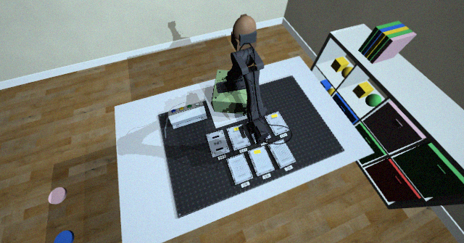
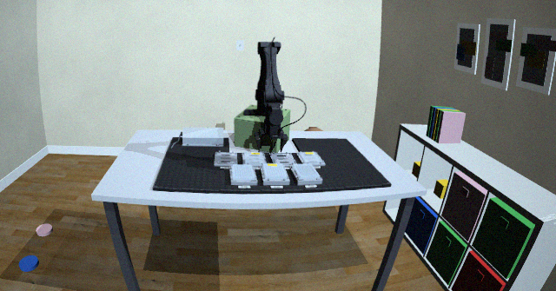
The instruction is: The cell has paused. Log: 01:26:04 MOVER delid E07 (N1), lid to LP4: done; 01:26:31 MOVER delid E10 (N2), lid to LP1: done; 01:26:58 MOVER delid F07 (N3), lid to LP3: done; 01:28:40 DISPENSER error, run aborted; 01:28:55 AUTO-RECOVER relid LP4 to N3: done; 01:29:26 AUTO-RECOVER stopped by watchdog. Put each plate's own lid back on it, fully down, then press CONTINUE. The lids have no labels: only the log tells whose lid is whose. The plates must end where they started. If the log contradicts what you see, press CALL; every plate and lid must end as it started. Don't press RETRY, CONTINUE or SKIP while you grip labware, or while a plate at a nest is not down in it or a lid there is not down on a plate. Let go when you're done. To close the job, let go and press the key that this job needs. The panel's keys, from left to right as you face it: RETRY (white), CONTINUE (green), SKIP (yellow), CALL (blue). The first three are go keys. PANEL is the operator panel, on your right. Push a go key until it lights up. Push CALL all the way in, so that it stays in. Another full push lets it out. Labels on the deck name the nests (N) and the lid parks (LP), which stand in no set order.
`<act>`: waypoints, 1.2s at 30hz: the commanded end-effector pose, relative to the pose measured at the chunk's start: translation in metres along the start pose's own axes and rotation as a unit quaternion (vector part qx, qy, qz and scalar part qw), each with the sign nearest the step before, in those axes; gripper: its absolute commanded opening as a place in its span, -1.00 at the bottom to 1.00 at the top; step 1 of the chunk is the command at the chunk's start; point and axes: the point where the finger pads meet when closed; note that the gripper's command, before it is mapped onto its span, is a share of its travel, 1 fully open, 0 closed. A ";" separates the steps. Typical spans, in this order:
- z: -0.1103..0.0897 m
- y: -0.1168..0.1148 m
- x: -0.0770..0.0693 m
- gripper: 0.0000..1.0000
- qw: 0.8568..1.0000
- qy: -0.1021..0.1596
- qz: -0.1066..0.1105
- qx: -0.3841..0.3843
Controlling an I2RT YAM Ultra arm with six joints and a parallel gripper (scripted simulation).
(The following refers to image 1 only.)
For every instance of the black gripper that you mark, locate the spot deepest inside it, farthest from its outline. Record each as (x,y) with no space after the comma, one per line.
(243,129)

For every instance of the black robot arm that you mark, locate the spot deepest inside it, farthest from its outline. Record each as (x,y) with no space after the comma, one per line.
(241,61)

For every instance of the white control panel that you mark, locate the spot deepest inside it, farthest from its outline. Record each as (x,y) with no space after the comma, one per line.
(186,115)

